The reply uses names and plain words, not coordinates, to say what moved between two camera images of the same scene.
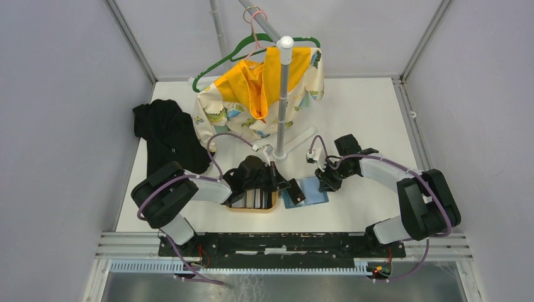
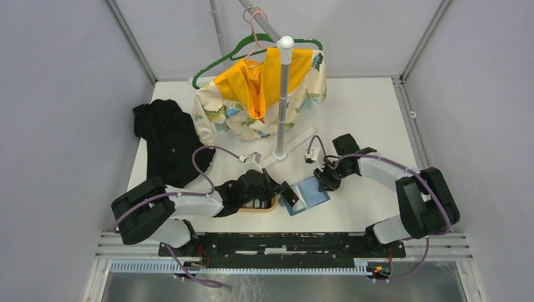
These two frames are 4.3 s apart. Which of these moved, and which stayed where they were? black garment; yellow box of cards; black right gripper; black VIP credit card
Moved: black VIP credit card
Stayed: black right gripper; yellow box of cards; black garment
